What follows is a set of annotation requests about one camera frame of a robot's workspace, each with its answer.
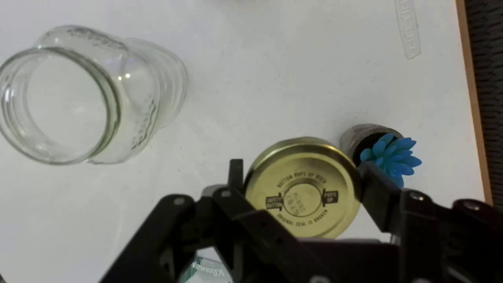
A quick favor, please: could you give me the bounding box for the clear glass jar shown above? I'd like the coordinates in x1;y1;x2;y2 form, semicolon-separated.
0;25;188;165

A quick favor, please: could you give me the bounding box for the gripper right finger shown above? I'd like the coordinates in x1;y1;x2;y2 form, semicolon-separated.
358;162;503;283

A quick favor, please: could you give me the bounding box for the gold metal jar lid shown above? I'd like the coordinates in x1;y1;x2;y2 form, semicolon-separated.
244;136;363;239

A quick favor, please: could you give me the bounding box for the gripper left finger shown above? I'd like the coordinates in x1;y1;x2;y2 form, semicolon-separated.
98;159;331;283

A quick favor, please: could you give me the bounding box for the clear plastic strip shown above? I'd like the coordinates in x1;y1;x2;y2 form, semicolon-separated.
395;0;422;61

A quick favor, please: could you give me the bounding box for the green and white packet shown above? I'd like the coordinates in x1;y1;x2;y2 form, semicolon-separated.
179;255;233;283

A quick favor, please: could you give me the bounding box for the small pot with blue succulent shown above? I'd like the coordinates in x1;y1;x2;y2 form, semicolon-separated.
339;123;423;188

